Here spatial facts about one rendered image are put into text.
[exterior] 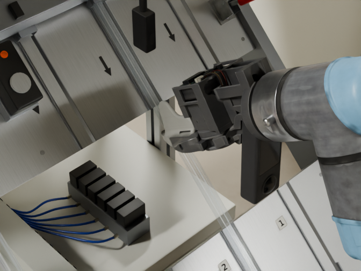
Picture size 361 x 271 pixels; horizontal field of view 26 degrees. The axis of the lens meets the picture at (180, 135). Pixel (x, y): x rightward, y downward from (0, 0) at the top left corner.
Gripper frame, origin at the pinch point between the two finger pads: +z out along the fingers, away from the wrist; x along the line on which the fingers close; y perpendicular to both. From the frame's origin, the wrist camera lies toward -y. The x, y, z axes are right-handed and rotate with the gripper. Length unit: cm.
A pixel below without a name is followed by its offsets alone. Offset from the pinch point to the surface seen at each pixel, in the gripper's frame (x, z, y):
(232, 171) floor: -76, 101, -45
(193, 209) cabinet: -14.5, 28.4, -20.3
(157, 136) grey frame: -20.9, 40.1, -8.7
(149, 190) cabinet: -12.3, 35.6, -15.3
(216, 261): 3.9, -2.3, -16.3
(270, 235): -5.3, -2.6, -17.9
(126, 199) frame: -4.0, 28.9, -12.4
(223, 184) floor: -70, 100, -46
